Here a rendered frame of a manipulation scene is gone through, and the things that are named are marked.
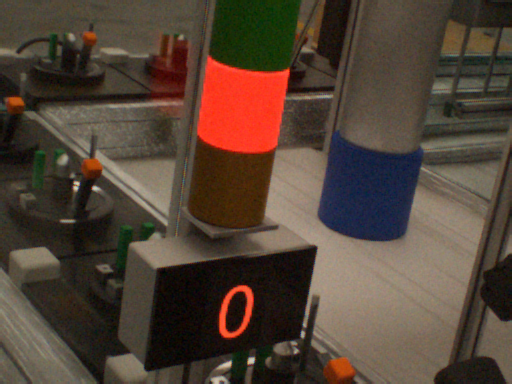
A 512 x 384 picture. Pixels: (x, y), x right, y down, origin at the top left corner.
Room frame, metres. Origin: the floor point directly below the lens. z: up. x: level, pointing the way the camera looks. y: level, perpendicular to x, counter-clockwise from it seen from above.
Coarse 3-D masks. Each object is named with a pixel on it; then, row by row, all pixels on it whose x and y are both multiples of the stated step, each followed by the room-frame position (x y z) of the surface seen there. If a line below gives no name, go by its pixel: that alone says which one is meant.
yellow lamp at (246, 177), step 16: (208, 144) 0.57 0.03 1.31; (208, 160) 0.57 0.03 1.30; (224, 160) 0.57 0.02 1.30; (240, 160) 0.57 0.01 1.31; (256, 160) 0.57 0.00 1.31; (272, 160) 0.58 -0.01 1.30; (192, 176) 0.58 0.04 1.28; (208, 176) 0.57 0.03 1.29; (224, 176) 0.57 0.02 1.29; (240, 176) 0.57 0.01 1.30; (256, 176) 0.57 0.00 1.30; (192, 192) 0.58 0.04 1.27; (208, 192) 0.57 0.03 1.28; (224, 192) 0.57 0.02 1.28; (240, 192) 0.57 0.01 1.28; (256, 192) 0.57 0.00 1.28; (192, 208) 0.58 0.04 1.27; (208, 208) 0.57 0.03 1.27; (224, 208) 0.57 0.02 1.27; (240, 208) 0.57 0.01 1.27; (256, 208) 0.57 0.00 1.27; (224, 224) 0.57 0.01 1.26; (240, 224) 0.57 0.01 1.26; (256, 224) 0.58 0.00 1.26
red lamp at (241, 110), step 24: (216, 72) 0.57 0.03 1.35; (240, 72) 0.57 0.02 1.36; (288, 72) 0.59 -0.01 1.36; (216, 96) 0.57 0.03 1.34; (240, 96) 0.57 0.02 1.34; (264, 96) 0.57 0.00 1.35; (216, 120) 0.57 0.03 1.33; (240, 120) 0.57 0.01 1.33; (264, 120) 0.57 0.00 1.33; (216, 144) 0.57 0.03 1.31; (240, 144) 0.57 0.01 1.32; (264, 144) 0.57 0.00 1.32
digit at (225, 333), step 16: (224, 272) 0.56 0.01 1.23; (240, 272) 0.57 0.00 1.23; (256, 272) 0.58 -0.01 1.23; (208, 288) 0.56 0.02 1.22; (224, 288) 0.56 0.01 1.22; (240, 288) 0.57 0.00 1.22; (256, 288) 0.58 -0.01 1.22; (208, 304) 0.56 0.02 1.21; (224, 304) 0.56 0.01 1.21; (240, 304) 0.57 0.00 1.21; (256, 304) 0.58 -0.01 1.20; (208, 320) 0.56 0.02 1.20; (224, 320) 0.57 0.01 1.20; (240, 320) 0.57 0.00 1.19; (256, 320) 0.58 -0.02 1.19; (208, 336) 0.56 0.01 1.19; (224, 336) 0.57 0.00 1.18; (240, 336) 0.57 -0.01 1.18; (256, 336) 0.58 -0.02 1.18
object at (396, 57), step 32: (384, 0) 1.56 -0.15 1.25; (416, 0) 1.54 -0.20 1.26; (448, 0) 1.58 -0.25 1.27; (384, 32) 1.55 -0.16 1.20; (416, 32) 1.55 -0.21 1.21; (352, 64) 1.61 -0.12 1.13; (384, 64) 1.55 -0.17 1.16; (416, 64) 1.55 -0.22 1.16; (352, 96) 1.58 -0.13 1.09; (384, 96) 1.55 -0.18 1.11; (416, 96) 1.56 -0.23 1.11; (352, 128) 1.57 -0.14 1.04; (384, 128) 1.55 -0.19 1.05; (416, 128) 1.57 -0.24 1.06
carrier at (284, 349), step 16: (304, 336) 0.87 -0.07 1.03; (240, 352) 0.83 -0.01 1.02; (256, 352) 0.86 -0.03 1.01; (272, 352) 0.81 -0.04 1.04; (288, 352) 0.81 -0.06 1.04; (304, 352) 0.87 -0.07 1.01; (320, 352) 0.95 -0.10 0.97; (208, 368) 0.88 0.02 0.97; (224, 368) 0.85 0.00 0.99; (240, 368) 0.84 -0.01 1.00; (256, 368) 0.86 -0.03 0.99; (272, 368) 0.81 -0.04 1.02; (288, 368) 0.81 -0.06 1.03; (304, 368) 0.87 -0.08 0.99
